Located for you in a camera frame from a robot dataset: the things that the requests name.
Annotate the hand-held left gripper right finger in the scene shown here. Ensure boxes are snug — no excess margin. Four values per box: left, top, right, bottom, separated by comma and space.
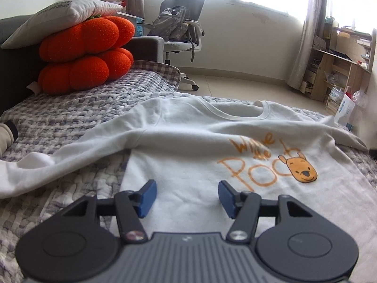
217, 180, 317, 242

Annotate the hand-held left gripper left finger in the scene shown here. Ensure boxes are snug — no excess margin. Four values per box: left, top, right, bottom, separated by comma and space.
60, 179, 157, 244

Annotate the white sweatshirt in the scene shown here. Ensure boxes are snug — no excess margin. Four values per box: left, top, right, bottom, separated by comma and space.
0, 96, 377, 283

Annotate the grey quilted blanket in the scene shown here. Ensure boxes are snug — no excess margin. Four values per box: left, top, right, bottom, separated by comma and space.
0, 66, 377, 283

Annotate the checkered bed sheet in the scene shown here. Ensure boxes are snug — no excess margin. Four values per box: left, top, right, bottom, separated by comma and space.
131, 59, 181, 90

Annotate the white paper bag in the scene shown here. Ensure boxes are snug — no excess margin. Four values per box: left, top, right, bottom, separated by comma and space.
334, 90, 369, 130

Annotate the grey office chair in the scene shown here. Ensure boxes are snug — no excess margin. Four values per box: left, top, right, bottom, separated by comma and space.
137, 0, 207, 90

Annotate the wooden shelf unit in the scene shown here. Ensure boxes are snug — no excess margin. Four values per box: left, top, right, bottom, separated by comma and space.
300, 18, 377, 115

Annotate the plain grey curtain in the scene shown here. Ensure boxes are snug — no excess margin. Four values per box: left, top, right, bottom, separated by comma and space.
287, 0, 330, 89

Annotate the white pillow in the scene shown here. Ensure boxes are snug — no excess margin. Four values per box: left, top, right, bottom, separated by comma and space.
1, 0, 124, 50

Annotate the narrow window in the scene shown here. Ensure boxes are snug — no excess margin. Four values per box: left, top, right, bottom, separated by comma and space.
330, 0, 377, 34

